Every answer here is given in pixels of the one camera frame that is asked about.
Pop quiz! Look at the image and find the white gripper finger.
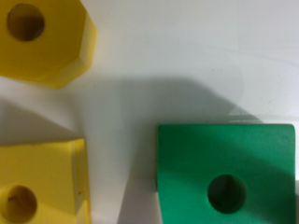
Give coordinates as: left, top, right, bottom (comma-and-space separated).
118, 178, 163, 224

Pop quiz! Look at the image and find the yellow octagon block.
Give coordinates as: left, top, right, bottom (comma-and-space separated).
0, 0, 96, 89

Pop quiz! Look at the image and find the yellow square block with hole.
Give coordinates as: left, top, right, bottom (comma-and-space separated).
0, 139, 92, 224

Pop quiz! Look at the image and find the dark green square block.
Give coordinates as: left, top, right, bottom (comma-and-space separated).
156, 124, 296, 224

